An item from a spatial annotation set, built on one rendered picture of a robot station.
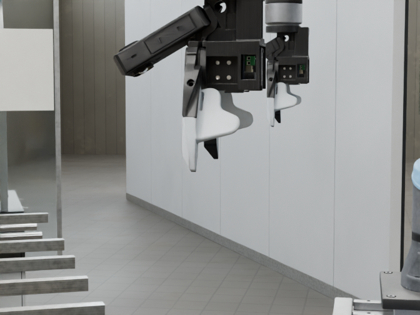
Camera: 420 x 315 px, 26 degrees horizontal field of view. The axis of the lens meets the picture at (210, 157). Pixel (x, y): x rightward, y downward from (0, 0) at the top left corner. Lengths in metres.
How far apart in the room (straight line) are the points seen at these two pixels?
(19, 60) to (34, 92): 0.14
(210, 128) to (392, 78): 4.26
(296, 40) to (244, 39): 0.84
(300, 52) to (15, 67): 2.11
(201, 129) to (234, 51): 0.09
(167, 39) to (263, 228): 5.87
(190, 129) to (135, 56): 0.11
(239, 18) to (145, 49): 0.11
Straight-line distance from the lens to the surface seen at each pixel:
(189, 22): 0.99
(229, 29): 1.00
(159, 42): 1.00
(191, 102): 0.95
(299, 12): 1.83
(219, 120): 0.95
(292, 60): 1.81
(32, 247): 2.58
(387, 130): 5.22
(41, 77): 3.78
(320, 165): 5.95
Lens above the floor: 1.42
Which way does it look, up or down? 5 degrees down
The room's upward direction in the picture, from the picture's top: straight up
